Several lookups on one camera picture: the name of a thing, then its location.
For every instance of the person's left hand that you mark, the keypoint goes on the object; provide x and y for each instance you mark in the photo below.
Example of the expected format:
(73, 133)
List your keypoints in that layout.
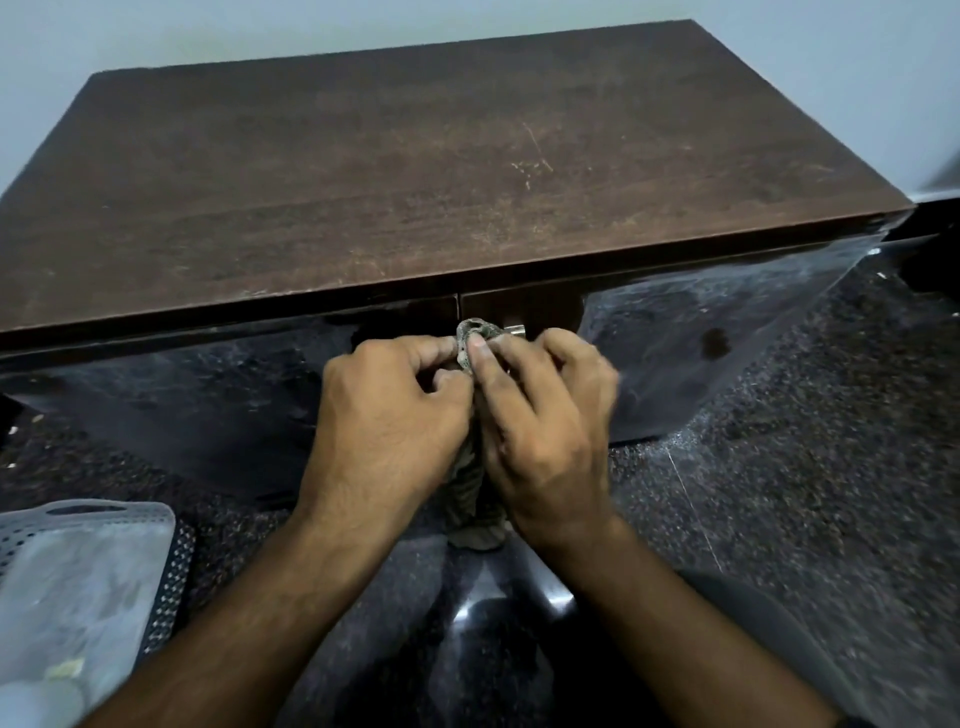
(382, 435)

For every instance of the person's right hand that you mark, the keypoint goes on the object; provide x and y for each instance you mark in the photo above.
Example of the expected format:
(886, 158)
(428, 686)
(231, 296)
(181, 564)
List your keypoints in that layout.
(547, 442)

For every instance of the grey cleaning cloth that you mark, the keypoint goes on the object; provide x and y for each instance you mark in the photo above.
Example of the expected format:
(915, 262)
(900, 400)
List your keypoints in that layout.
(469, 499)

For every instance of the brown wooden cabinet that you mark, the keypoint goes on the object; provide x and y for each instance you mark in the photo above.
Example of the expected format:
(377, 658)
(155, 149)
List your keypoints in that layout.
(450, 165)

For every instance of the white spray bottle black nozzle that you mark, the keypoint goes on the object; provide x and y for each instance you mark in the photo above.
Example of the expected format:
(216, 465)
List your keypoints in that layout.
(37, 705)

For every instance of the person's left forearm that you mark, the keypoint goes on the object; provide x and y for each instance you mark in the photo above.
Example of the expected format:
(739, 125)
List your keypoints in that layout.
(232, 630)

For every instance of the person's right forearm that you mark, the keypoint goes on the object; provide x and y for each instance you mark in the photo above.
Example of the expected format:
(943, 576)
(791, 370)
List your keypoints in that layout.
(697, 637)

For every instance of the white perforated plastic basket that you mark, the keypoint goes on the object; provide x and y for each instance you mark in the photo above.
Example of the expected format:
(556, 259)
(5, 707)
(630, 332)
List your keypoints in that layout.
(82, 577)

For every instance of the small yellow sponge piece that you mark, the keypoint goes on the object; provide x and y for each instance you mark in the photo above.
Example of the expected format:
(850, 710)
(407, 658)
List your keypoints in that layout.
(64, 667)

